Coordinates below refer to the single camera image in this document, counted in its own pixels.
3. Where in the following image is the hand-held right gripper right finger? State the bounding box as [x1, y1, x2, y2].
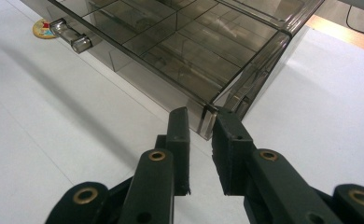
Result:
[211, 106, 256, 196]

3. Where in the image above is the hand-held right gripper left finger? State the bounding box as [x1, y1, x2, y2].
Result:
[154, 106, 191, 197]

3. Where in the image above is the smoky transparent drawer box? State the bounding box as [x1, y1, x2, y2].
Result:
[216, 0, 326, 121]

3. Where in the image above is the round gold badge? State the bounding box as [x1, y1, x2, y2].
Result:
[32, 18, 59, 40]

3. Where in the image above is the wooden table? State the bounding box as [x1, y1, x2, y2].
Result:
[305, 14, 364, 57]

